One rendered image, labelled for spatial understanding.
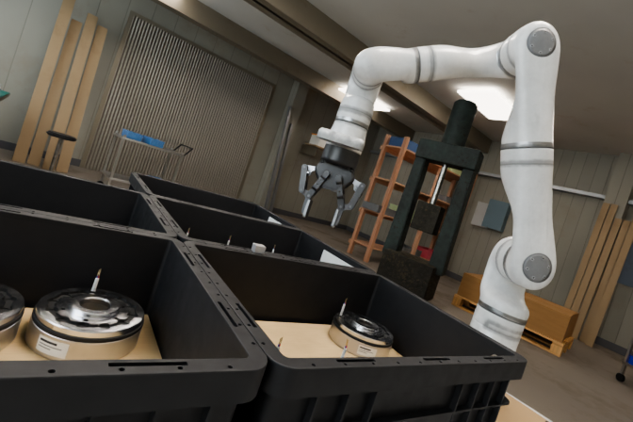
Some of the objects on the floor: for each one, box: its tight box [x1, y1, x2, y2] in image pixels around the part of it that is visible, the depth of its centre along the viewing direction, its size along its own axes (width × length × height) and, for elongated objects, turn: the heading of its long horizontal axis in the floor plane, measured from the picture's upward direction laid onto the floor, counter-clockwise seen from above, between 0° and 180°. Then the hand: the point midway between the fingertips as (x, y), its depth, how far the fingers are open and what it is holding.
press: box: [376, 99, 484, 301], centre depth 514 cm, size 73×90×277 cm
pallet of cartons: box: [451, 272, 579, 357], centre depth 518 cm, size 147×103×50 cm
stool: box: [29, 130, 77, 173], centre depth 466 cm, size 54×57×60 cm
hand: (320, 215), depth 75 cm, fingers open, 5 cm apart
